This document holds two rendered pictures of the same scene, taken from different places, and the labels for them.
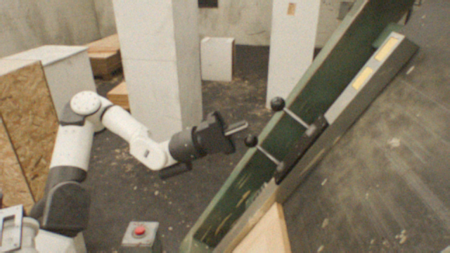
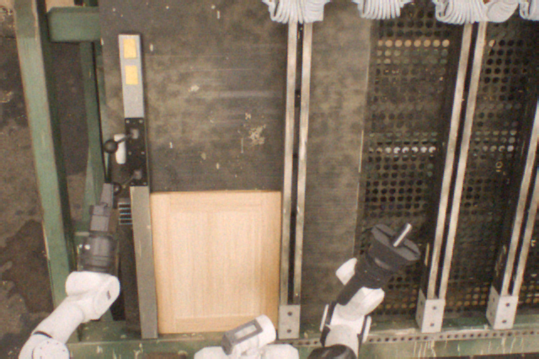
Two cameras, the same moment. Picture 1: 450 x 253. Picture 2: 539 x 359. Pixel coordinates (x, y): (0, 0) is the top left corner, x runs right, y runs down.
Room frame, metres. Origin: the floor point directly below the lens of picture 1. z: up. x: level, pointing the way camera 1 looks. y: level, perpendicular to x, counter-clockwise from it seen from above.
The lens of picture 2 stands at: (0.43, 0.95, 2.98)
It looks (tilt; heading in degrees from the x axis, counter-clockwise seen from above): 56 degrees down; 260
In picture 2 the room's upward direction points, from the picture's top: 6 degrees clockwise
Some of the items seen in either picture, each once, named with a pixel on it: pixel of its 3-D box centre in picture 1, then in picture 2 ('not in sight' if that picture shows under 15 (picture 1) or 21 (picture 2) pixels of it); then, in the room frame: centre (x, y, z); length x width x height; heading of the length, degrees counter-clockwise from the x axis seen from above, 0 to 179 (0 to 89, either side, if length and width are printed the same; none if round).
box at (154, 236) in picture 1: (143, 248); not in sight; (0.83, 0.34, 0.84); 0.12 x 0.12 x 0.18; 89
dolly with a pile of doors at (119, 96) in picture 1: (131, 98); not in sight; (4.11, 1.45, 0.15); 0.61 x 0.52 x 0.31; 170
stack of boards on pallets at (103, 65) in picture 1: (114, 53); not in sight; (6.63, 2.54, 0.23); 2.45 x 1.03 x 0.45; 170
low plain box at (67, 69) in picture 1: (51, 92); not in sight; (3.54, 2.26, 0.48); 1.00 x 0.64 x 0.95; 170
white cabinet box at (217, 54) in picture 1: (218, 58); not in sight; (5.62, 0.18, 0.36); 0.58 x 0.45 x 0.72; 80
